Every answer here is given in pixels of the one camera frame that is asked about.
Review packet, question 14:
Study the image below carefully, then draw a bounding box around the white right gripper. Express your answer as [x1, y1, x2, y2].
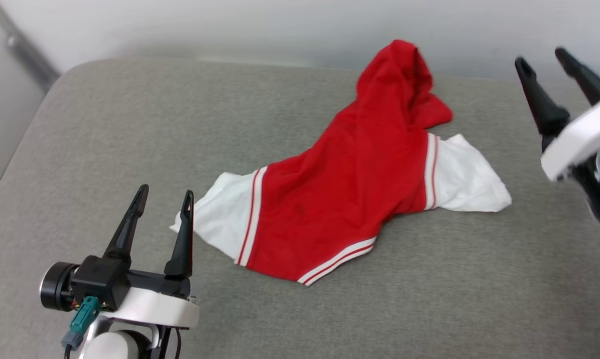
[515, 47, 600, 230]

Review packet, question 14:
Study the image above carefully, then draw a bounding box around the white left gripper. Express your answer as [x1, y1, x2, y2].
[39, 184, 200, 329]

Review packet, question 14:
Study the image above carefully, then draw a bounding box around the red and white basketball jersey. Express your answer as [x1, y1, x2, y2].
[169, 39, 512, 287]

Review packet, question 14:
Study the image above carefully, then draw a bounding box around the grey metal pole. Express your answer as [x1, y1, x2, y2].
[0, 0, 61, 93]

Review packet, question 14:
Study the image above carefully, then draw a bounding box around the teal left camera cable plug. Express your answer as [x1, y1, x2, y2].
[61, 296, 102, 350]

